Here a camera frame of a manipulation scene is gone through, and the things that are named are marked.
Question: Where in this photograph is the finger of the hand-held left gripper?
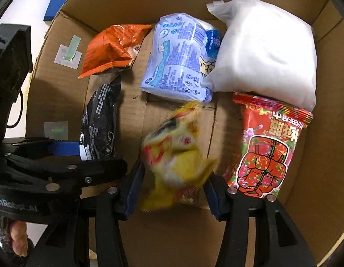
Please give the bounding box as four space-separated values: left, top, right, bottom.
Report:
3 137 81 156
4 155 128 193

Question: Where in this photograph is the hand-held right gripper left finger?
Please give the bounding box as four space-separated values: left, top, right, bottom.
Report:
27 160 146 267

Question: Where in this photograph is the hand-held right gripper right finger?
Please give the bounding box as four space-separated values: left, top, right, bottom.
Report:
204 172 318 267

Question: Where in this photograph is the black snack packet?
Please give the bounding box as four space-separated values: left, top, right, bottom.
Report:
78 75 123 161

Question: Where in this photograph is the cardboard box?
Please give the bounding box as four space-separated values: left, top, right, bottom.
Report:
25 0 344 267

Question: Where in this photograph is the yellow snack packet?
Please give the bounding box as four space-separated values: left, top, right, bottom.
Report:
140 101 219 212

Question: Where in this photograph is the red floral snack packet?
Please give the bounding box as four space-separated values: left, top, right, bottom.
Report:
223 92 314 200

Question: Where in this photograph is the orange snack packet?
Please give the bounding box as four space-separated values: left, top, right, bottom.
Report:
78 24 153 79

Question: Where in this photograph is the light blue tissue pack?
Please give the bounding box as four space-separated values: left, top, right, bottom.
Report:
140 12 223 104

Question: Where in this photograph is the white plastic bag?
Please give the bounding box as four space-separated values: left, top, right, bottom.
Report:
201 0 317 111

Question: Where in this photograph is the person's left hand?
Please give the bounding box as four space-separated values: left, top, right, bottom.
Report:
9 221 29 257

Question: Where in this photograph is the black cable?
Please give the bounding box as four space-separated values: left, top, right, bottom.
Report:
4 88 25 130

